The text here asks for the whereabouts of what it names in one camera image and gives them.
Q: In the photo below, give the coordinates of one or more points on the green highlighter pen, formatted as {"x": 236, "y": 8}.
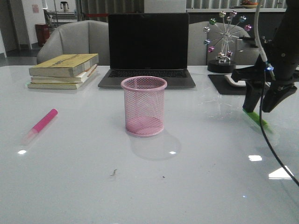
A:
{"x": 258, "y": 121}

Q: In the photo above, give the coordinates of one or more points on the bottom pale book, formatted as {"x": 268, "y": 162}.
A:
{"x": 61, "y": 86}

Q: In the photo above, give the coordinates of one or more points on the grey armchair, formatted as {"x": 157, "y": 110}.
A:
{"x": 245, "y": 54}
{"x": 80, "y": 37}

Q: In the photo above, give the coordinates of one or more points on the white computer mouse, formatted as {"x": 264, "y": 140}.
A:
{"x": 233, "y": 83}

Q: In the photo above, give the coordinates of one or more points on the middle white book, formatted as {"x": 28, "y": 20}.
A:
{"x": 82, "y": 77}

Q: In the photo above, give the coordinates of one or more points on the ferris wheel desk ornament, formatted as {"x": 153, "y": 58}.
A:
{"x": 221, "y": 37}

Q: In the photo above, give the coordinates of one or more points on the grey open laptop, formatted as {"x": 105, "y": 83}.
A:
{"x": 148, "y": 44}

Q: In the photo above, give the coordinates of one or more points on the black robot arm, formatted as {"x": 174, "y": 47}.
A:
{"x": 289, "y": 25}

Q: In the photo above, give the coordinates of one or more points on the fruit bowl on counter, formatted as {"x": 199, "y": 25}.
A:
{"x": 248, "y": 4}

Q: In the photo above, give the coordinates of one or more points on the grey left armchair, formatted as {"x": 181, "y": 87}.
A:
{"x": 80, "y": 37}

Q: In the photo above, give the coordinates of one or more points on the grey right armchair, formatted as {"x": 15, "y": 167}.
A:
{"x": 245, "y": 54}

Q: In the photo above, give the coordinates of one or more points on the red bin in background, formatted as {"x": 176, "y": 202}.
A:
{"x": 42, "y": 33}

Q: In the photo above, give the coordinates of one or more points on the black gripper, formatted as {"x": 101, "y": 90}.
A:
{"x": 282, "y": 54}

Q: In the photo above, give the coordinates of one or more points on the black mouse pad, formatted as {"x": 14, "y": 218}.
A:
{"x": 223, "y": 87}

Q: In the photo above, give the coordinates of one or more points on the pink mesh pen holder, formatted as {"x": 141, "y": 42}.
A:
{"x": 144, "y": 105}

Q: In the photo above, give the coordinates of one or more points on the yellow top book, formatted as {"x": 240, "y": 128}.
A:
{"x": 69, "y": 65}

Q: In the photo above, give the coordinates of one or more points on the pink highlighter pen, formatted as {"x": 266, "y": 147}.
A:
{"x": 39, "y": 126}

